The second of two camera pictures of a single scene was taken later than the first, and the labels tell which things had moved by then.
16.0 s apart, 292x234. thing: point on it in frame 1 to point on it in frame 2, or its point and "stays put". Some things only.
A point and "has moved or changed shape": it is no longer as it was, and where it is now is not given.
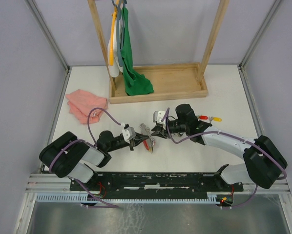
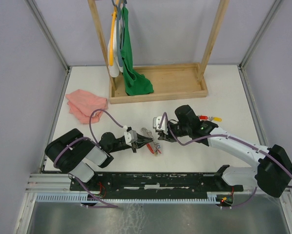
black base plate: x=156 y=185 stays put
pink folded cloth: x=80 y=103 stays put
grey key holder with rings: x=146 y=131 has moved or changed shape
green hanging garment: x=135 y=83 stays put
